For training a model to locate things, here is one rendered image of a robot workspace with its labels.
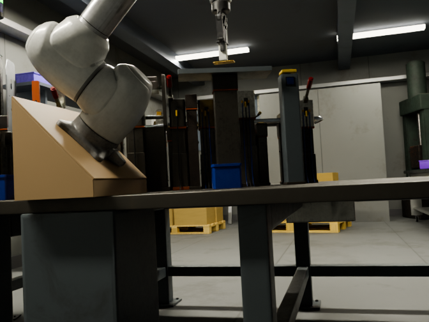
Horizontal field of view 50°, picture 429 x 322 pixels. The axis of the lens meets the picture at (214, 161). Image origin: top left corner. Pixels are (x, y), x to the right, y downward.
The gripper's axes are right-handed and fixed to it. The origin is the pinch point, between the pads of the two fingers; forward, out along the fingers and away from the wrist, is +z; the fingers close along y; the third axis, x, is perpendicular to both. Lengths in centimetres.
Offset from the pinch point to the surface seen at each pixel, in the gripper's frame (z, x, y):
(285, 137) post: 35.1, -22.3, 4.6
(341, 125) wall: -33, -75, 579
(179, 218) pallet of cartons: 98, 170, 482
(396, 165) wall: 33, -167, 677
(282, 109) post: 24.0, -21.8, 5.5
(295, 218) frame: 71, -22, 59
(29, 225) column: 62, 48, -60
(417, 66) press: -121, -199, 606
